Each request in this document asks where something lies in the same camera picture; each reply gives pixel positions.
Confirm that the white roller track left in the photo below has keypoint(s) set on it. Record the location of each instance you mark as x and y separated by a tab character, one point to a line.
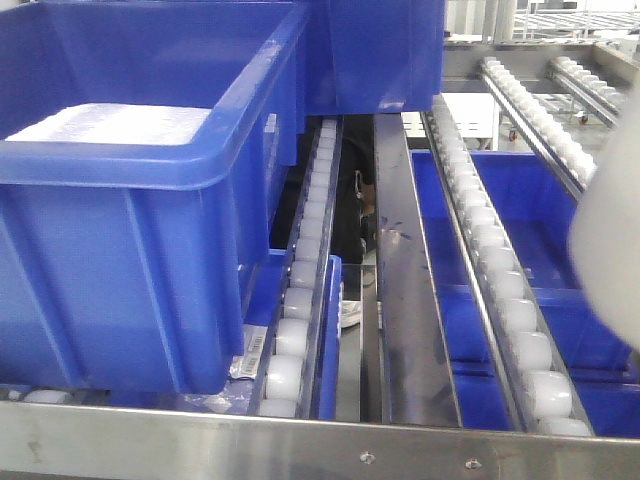
310	234

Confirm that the blue crate rear centre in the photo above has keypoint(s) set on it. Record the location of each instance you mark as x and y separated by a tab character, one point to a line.
371	57

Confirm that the large blue crate front left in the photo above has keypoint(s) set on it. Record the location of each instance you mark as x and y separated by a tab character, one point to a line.
131	267

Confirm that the white roller track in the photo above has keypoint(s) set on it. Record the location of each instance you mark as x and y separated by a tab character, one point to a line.
545	136
539	393
310	234

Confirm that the white packet in crate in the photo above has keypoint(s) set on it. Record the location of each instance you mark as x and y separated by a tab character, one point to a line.
116	123

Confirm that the white roller track far right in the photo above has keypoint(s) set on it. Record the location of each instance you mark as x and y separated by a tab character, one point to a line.
545	136

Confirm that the blue crate lower left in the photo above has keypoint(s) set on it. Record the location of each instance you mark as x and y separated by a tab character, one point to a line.
278	349

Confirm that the white roller track background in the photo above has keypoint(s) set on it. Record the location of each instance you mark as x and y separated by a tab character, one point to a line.
591	91

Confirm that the white roller track centre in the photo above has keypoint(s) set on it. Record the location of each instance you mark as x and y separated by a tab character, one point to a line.
539	393

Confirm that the steel front shelf beam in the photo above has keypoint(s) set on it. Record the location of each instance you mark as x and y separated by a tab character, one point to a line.
42	441

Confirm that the steel divider rail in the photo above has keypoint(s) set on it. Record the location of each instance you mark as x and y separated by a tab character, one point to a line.
418	379

